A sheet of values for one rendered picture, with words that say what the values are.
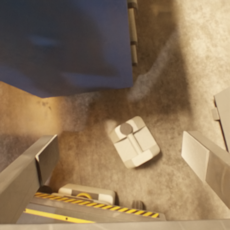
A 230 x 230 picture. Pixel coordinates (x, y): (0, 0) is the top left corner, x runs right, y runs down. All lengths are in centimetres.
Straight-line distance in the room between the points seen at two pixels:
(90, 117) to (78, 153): 22
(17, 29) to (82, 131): 65
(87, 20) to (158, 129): 67
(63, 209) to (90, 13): 59
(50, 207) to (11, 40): 53
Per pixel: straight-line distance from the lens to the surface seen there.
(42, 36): 42
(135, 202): 83
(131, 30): 55
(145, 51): 102
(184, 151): 17
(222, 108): 87
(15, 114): 117
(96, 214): 63
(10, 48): 48
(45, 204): 69
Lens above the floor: 88
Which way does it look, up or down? 78 degrees down
